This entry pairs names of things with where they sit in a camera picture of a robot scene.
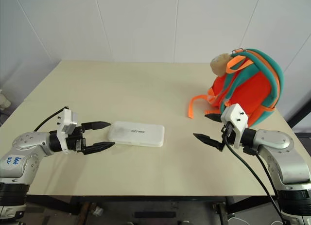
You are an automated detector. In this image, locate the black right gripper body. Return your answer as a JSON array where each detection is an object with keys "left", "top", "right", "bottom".
[{"left": 220, "top": 121, "right": 241, "bottom": 147}]

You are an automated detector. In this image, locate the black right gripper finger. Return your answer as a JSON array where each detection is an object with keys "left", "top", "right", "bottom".
[
  {"left": 192, "top": 132, "right": 226, "bottom": 152},
  {"left": 205, "top": 114, "right": 223, "bottom": 122}
]

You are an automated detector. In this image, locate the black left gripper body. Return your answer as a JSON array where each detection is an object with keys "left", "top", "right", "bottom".
[{"left": 67, "top": 126, "right": 87, "bottom": 155}]

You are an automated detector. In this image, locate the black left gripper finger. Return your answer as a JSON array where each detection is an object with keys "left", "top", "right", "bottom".
[
  {"left": 81, "top": 121, "right": 112, "bottom": 132},
  {"left": 84, "top": 141, "right": 116, "bottom": 156}
]

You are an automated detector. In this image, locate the white box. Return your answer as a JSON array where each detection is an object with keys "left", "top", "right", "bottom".
[{"left": 106, "top": 121, "right": 166, "bottom": 148}]

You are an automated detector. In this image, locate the orange and teal backpack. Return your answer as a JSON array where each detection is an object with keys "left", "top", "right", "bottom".
[{"left": 188, "top": 48, "right": 285, "bottom": 127}]

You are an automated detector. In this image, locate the beige plush toy charm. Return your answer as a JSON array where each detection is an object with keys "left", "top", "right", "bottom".
[{"left": 209, "top": 53, "right": 234, "bottom": 77}]

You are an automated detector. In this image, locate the white plastic pipe fitting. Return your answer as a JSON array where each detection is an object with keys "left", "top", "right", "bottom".
[{"left": 0, "top": 88, "right": 12, "bottom": 111}]

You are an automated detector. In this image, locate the black flat bar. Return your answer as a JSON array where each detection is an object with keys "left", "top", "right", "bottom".
[{"left": 134, "top": 211, "right": 177, "bottom": 221}]

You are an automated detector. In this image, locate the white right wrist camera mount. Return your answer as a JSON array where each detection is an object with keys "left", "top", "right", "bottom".
[{"left": 220, "top": 104, "right": 250, "bottom": 148}]

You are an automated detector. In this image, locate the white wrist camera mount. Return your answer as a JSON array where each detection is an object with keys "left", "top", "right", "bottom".
[
  {"left": 220, "top": 104, "right": 250, "bottom": 148},
  {"left": 56, "top": 108, "right": 80, "bottom": 154}
]

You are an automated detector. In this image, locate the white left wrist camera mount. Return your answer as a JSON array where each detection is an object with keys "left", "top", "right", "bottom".
[{"left": 56, "top": 108, "right": 80, "bottom": 154}]

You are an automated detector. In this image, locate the long black right arm cable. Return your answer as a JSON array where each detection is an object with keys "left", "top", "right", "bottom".
[{"left": 221, "top": 126, "right": 285, "bottom": 225}]

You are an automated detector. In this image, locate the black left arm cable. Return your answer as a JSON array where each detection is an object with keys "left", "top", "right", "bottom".
[{"left": 34, "top": 106, "right": 68, "bottom": 132}]

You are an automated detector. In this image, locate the short black right arm cable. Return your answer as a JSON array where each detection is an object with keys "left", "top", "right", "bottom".
[{"left": 251, "top": 152, "right": 279, "bottom": 195}]

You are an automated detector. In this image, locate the black metal table frame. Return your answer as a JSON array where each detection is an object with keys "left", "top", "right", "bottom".
[{"left": 26, "top": 195, "right": 280, "bottom": 225}]

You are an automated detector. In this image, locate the thin white cable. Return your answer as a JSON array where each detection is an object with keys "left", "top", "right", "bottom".
[{"left": 227, "top": 217, "right": 284, "bottom": 225}]

